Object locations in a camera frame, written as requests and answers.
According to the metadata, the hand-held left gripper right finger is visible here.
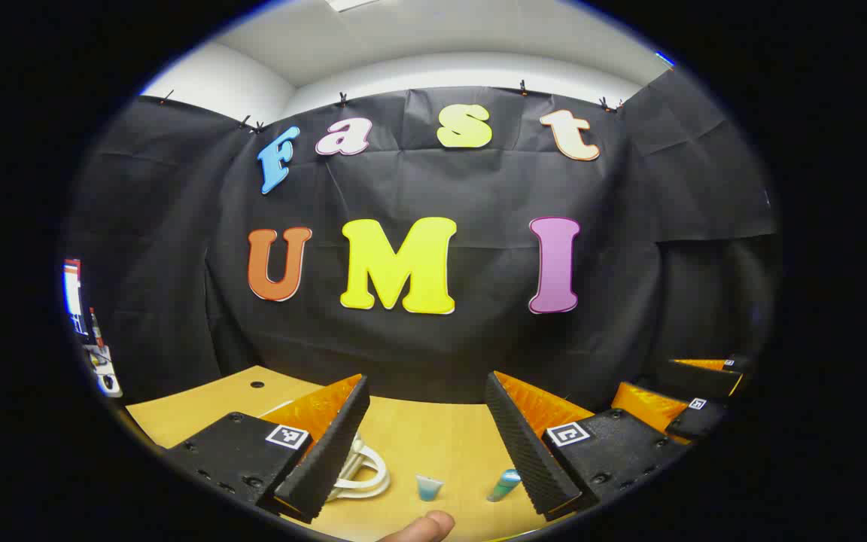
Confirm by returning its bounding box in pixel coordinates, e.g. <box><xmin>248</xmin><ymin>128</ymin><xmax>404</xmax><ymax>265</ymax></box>
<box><xmin>484</xmin><ymin>370</ymin><xmax>695</xmax><ymax>522</ymax></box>

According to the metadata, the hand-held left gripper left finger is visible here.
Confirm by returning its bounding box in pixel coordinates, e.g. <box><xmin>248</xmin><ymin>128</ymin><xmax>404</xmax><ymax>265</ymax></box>
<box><xmin>165</xmin><ymin>373</ymin><xmax>372</xmax><ymax>525</ymax></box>

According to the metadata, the blue bottle with cap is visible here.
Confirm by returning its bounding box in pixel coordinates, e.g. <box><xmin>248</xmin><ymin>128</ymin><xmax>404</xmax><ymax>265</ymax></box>
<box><xmin>485</xmin><ymin>467</ymin><xmax>522</xmax><ymax>504</ymax></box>

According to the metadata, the white suitcase with grey lining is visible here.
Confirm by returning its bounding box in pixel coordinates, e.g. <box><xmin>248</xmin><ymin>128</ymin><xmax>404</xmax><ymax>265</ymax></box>
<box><xmin>326</xmin><ymin>431</ymin><xmax>393</xmax><ymax>504</ymax></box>

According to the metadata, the white and blue squeeze tube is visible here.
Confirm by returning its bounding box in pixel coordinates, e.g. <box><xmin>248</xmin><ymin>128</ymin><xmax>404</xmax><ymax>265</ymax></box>
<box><xmin>414</xmin><ymin>473</ymin><xmax>446</xmax><ymax>503</ymax></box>

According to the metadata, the colourful background clutter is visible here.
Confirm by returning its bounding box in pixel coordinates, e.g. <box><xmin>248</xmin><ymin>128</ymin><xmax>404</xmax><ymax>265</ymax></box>
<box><xmin>63</xmin><ymin>258</ymin><xmax>124</xmax><ymax>398</ymax></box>

